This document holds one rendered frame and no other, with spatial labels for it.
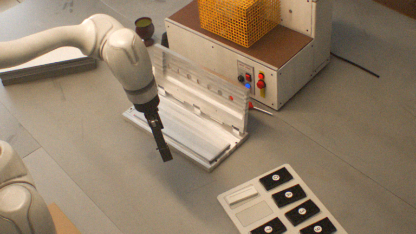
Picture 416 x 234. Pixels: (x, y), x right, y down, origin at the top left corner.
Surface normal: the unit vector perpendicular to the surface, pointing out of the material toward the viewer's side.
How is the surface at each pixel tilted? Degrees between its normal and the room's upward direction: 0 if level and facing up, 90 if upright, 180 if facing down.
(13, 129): 0
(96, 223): 0
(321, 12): 90
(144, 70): 88
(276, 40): 0
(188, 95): 79
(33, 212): 67
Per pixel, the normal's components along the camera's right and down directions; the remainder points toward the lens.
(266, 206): -0.10, -0.72
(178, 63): -0.67, 0.42
